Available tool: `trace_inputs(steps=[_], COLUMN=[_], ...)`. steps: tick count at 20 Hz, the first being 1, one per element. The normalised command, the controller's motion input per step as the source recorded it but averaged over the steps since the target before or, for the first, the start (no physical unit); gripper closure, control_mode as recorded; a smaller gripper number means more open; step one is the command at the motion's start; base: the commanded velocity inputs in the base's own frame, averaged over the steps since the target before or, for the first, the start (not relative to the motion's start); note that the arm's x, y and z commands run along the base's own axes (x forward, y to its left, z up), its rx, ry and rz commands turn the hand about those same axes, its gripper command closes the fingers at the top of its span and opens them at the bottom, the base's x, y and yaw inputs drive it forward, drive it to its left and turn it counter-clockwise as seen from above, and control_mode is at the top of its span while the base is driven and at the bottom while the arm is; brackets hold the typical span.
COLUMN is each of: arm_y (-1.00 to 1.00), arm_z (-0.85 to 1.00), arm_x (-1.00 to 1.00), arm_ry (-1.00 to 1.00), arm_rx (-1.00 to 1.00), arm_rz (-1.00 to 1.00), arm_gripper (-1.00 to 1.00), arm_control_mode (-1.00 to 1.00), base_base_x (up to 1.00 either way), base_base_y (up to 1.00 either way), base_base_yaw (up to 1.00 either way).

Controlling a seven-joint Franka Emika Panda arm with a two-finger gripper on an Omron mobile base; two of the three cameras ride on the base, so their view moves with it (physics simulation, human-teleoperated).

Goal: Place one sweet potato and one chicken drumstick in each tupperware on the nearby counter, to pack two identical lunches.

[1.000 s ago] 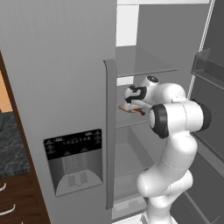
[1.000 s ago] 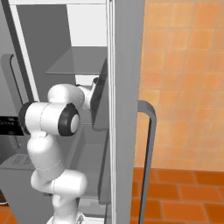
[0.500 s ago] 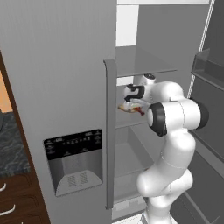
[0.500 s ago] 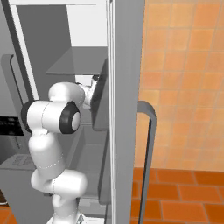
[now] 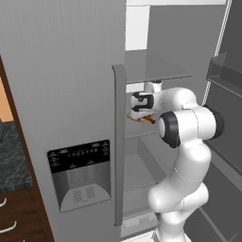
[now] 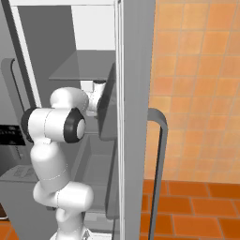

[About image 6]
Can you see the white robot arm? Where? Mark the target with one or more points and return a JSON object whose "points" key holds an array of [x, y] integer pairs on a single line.
{"points": [[50, 162]]}

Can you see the grey fridge door bin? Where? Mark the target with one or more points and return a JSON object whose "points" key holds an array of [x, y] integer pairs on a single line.
{"points": [[109, 120]]}

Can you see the grey fridge drawer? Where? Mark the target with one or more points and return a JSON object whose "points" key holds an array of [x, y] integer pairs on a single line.
{"points": [[93, 165]]}

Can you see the grey glass fridge shelf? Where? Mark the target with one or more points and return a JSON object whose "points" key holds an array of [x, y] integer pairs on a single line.
{"points": [[84, 67]]}

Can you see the grey fridge body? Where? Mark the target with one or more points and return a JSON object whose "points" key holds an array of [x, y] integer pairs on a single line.
{"points": [[47, 31]]}

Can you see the grey fridge door with dispenser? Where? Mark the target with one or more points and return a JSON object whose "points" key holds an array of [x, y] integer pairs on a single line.
{"points": [[9, 37]]}

